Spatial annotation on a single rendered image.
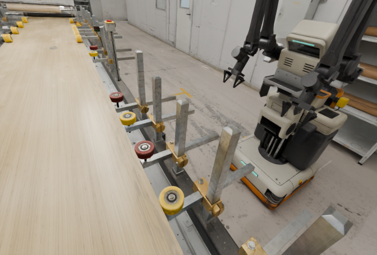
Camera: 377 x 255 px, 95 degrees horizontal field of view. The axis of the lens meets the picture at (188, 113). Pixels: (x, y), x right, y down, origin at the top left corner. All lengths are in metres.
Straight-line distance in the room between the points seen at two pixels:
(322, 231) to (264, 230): 1.30
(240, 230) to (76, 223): 1.25
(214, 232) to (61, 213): 0.52
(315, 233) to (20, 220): 0.70
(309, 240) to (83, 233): 0.52
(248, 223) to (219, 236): 0.89
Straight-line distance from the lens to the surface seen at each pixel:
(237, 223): 1.65
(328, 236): 0.42
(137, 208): 0.61
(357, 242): 2.08
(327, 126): 1.55
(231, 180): 0.78
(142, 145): 0.75
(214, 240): 0.80
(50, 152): 0.86
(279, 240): 0.71
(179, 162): 0.80
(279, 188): 1.61
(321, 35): 1.17
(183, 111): 0.65
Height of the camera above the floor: 1.43
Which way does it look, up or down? 34 degrees down
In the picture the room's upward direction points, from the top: 5 degrees clockwise
